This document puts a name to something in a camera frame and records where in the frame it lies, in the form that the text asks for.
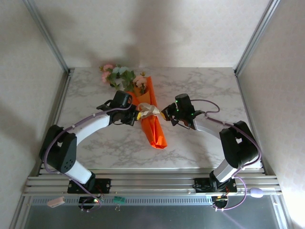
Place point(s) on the beige fabric ribbon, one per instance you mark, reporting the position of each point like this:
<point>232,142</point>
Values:
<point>149,110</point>

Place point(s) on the orange wrapping paper sheet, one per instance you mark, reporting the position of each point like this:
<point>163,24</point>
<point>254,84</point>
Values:
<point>152,119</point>

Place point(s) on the peach fake flower stem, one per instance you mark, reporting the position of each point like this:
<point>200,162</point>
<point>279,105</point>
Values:
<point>140,81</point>

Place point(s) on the pale blue fake flower stem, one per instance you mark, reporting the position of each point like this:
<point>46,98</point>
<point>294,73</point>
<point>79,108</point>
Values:
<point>122,71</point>

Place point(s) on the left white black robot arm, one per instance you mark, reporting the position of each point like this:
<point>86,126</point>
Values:
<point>69,148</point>

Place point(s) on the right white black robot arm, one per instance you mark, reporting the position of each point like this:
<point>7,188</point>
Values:
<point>238,148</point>

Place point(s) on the green terminal connector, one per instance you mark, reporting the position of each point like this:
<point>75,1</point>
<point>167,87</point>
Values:
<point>119,200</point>

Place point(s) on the black controller board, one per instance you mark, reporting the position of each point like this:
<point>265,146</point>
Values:
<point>220,201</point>
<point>87,201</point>

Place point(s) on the grey metal panel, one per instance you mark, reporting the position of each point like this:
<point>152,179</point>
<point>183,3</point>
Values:
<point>152,217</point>

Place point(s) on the small pink block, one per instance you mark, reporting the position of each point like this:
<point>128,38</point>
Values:
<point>56,201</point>

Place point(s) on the aluminium side rail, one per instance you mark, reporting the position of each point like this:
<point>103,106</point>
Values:
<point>61,95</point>
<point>244,95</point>

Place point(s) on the aluminium mounting rail frame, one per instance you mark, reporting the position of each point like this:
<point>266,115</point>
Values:
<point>152,183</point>

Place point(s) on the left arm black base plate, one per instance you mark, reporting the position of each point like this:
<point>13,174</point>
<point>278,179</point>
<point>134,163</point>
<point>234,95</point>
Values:
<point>104,185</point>

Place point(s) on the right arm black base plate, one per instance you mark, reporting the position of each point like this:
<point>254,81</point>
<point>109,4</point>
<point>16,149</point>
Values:
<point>202,184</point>

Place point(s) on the aluminium upright post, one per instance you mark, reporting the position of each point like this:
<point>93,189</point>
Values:
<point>47,38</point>
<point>257,35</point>

